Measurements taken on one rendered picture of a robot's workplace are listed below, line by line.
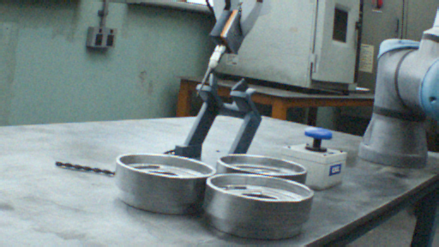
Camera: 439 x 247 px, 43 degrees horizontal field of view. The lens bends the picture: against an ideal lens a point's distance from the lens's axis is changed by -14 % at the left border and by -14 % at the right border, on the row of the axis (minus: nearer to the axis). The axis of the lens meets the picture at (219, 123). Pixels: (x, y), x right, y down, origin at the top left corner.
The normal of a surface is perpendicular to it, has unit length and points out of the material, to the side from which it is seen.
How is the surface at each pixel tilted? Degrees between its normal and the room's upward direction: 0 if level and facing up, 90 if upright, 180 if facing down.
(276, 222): 90
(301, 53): 90
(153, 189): 90
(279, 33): 91
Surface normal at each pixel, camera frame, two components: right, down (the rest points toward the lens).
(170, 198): 0.21, 0.15
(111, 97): 0.81, 0.18
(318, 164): -0.57, 0.04
